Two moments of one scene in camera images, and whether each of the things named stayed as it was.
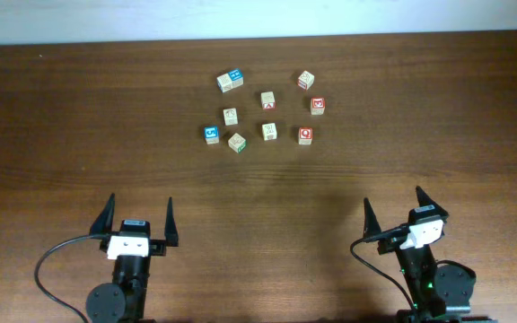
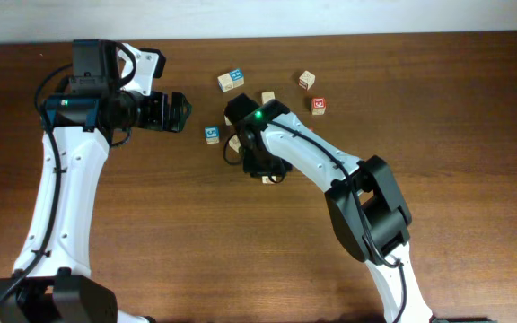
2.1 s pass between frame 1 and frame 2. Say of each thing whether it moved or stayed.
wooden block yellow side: moved
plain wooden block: stayed
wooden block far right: stayed
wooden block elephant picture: stayed
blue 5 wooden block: stayed
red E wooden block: stayed
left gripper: moved
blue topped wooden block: stayed
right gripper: moved
